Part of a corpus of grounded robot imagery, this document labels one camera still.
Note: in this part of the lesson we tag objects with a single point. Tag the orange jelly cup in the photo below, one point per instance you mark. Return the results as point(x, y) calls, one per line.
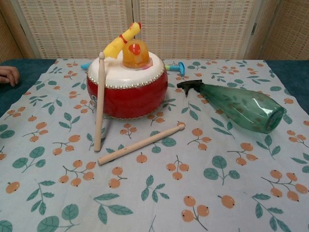
point(136, 58)

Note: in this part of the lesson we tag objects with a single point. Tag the blue green water squirter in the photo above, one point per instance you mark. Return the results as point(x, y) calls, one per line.
point(180, 68)

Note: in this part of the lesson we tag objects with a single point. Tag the yellow rubber chicken toy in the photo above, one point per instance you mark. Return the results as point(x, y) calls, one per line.
point(116, 46)

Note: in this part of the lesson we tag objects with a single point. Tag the woven bamboo folding screen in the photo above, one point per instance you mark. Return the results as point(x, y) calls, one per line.
point(193, 29)

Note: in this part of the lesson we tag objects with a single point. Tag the bystander bare hand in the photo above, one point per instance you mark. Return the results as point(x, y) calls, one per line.
point(8, 73)

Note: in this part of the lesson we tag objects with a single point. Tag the red toy drum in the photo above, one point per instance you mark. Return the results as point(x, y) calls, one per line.
point(130, 96)

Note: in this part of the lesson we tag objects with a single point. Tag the green plastic spray bottle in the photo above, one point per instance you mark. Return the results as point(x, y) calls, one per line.
point(231, 106)

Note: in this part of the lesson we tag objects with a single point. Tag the wooden drumstick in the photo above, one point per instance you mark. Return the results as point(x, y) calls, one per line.
point(100, 101)
point(142, 143)

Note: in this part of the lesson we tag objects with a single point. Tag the floral printed tablecloth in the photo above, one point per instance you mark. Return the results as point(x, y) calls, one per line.
point(169, 188)

